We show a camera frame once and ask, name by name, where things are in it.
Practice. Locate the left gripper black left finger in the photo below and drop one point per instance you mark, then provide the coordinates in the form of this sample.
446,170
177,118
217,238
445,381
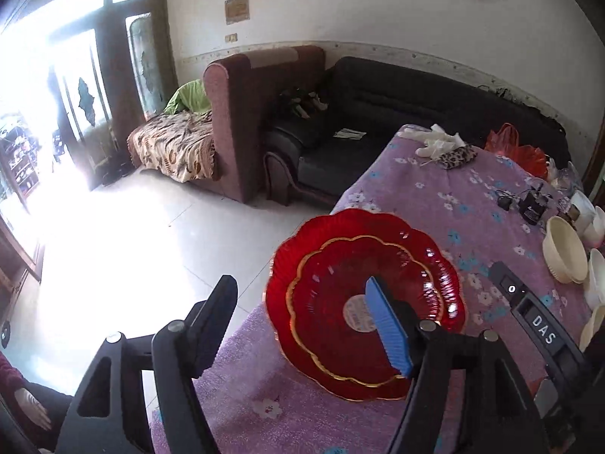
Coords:
108,413

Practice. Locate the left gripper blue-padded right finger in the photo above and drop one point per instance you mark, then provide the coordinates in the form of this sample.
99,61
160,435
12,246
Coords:
498,414

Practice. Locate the white plastic bowl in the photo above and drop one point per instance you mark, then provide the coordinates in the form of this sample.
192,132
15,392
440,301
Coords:
594,285

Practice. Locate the large red scalloped plate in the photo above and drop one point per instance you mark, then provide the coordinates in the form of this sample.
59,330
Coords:
350,223

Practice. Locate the smaller red gold-rimmed plate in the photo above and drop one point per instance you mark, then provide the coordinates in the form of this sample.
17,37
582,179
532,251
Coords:
329,318

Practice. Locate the person's hand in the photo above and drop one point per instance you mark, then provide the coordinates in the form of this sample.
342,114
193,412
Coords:
32,408

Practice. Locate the black round jar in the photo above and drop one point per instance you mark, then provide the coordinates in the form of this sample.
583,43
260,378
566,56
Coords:
533,206

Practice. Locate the small black clip object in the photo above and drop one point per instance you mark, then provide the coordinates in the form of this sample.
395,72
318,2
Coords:
505,201

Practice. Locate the purple floral tablecloth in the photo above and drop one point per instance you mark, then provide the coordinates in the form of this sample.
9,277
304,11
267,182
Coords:
256,402

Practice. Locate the red plastic bag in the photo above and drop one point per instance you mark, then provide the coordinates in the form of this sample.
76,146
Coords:
506,142

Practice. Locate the leopard print pouch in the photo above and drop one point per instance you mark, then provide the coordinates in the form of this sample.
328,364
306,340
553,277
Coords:
457,158

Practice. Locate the patterned blanket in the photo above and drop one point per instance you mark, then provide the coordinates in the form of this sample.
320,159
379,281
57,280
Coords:
180,146

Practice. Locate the white gloves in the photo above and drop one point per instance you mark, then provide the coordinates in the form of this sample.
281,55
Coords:
434,142

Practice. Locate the green cloth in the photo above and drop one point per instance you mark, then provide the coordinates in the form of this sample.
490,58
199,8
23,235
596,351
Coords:
190,97

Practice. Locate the black leather sofa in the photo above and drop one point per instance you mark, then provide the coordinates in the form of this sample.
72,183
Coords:
318,142

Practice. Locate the wooden glass door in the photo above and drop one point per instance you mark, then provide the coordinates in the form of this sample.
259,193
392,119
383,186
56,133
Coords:
111,69

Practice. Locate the dark red armchair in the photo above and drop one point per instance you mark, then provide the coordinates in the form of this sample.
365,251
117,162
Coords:
242,89

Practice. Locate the small wall plaque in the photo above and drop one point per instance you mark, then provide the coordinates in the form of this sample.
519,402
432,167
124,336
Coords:
236,11

